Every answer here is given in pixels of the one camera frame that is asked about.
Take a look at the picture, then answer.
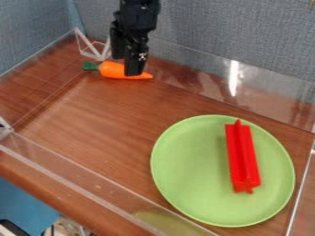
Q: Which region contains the clear acrylic corner bracket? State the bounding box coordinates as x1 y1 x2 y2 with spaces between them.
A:
74 29 110 62

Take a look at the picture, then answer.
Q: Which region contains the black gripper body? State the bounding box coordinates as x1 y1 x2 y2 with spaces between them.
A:
109 0 161 59

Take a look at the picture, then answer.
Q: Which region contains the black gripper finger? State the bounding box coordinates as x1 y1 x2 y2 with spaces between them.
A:
124 38 149 77

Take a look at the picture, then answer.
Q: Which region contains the clear acrylic back wall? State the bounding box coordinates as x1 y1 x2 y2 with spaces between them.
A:
148 36 315 133

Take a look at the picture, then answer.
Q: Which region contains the orange toy carrot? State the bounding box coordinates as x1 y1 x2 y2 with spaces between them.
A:
82 61 153 80

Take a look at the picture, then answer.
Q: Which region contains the clear acrylic wall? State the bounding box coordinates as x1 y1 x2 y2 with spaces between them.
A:
148 36 315 133
0 133 217 236
0 29 83 126

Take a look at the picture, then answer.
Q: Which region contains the green round plate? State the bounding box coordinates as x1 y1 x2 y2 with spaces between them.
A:
149 114 294 228

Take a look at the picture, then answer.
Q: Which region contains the red plastic block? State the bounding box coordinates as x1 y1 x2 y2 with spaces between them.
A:
225 119 260 194

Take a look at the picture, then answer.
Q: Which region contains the clear acrylic front wall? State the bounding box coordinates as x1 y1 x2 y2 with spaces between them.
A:
0 133 217 236

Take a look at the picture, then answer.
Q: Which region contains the clear acrylic left wall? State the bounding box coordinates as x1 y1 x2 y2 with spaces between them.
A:
0 29 83 126

